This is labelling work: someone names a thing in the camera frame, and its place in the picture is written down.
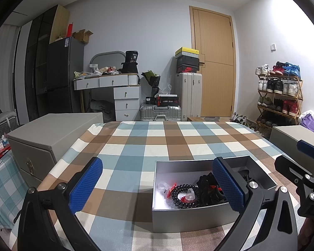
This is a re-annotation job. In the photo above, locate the wooden shoe rack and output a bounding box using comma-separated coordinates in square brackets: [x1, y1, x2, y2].
[256, 73, 303, 137]

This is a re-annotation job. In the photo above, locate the white dresser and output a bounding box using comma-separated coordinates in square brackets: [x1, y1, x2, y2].
[73, 73, 142, 122]

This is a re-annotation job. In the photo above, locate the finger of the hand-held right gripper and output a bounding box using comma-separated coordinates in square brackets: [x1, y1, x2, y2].
[274, 155, 314, 191]
[297, 139, 314, 161]

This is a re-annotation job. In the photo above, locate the purple plastic bag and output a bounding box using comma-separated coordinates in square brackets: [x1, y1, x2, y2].
[298, 109, 314, 133]

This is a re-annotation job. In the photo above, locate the small red clear hair clip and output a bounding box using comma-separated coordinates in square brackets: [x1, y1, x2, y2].
[181, 188, 197, 203]

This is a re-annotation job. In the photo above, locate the white stack of papers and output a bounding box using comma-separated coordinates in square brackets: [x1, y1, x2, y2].
[127, 74, 141, 86]

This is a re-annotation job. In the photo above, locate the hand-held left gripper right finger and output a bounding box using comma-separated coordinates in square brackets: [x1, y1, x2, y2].
[212, 157, 300, 251]

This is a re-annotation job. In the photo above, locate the dark wrapped flower bouquet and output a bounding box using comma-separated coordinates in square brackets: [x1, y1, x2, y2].
[141, 70, 162, 98]

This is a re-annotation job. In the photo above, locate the yellow lid shoe box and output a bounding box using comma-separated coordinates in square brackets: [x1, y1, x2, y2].
[175, 47, 199, 58]

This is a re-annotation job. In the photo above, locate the teal plaid cloth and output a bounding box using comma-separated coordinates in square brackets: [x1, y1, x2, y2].
[0, 150, 30, 232]

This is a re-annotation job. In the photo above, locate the dark glass wardrobe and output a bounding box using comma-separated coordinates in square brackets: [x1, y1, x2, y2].
[24, 4, 70, 123]

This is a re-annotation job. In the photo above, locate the grey storage box with latch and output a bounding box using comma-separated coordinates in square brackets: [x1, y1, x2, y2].
[6, 113, 104, 189]

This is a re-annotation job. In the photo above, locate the dark refrigerator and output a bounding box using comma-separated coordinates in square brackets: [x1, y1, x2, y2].
[47, 37, 84, 114]

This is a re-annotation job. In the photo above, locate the wooden door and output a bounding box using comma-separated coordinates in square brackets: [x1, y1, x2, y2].
[189, 5, 236, 119]

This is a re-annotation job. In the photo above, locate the clutter of small packets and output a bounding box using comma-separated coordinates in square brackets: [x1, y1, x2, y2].
[73, 66, 121, 80]

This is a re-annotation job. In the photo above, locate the white suitcase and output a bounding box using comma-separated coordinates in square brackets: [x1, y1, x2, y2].
[175, 73, 203, 122]

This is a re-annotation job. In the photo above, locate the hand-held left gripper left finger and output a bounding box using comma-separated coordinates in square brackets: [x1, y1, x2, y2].
[13, 157, 104, 251]

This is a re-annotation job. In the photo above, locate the silver box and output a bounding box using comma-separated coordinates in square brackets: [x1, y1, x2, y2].
[152, 155, 278, 234]

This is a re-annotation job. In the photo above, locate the plaid tablecloth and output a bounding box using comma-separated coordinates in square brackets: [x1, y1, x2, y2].
[9, 121, 304, 251]

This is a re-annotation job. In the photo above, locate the black red shoe box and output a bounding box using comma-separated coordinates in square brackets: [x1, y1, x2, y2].
[176, 65, 200, 74]

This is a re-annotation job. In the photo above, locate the arched mirror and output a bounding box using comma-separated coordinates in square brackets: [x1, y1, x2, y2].
[90, 51, 126, 72]

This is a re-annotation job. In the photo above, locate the silver suitcase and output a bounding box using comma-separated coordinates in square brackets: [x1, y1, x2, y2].
[140, 105, 183, 122]

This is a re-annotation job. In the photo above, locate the group of floor shoes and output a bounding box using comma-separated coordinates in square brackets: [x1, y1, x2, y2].
[230, 112, 260, 132]

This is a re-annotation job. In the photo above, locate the open cardboard box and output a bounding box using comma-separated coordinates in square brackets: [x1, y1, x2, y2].
[72, 29, 94, 44]

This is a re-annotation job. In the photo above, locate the black spiral hair tie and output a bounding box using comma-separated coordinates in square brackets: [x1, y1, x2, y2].
[196, 174, 226, 206]
[171, 185, 200, 210]

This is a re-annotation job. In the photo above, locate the shoe rack with shoes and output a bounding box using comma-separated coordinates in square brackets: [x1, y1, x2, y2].
[255, 61, 302, 126]

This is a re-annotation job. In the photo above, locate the flat black red box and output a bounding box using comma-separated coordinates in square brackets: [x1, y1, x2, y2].
[157, 94, 179, 105]

